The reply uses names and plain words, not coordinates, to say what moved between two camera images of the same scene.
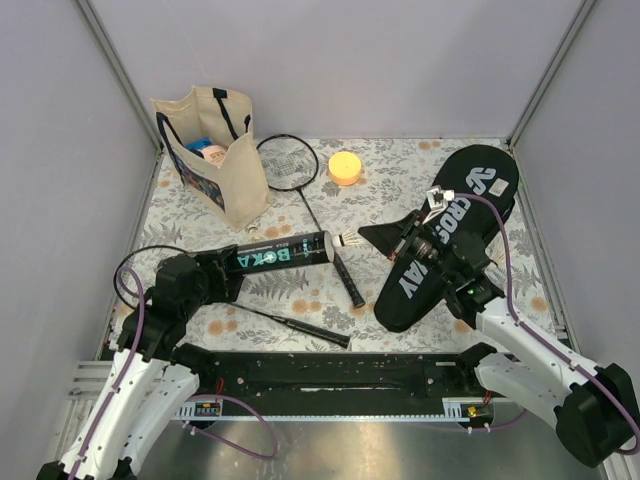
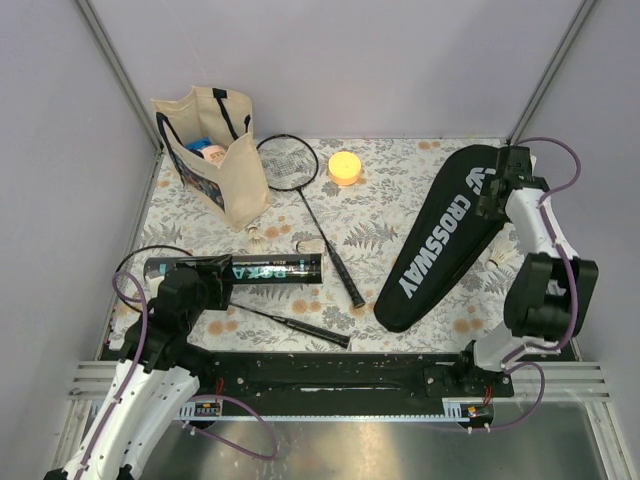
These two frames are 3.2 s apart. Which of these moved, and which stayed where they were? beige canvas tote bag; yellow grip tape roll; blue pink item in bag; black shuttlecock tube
Moved: black shuttlecock tube
Stayed: yellow grip tape roll; blue pink item in bag; beige canvas tote bag
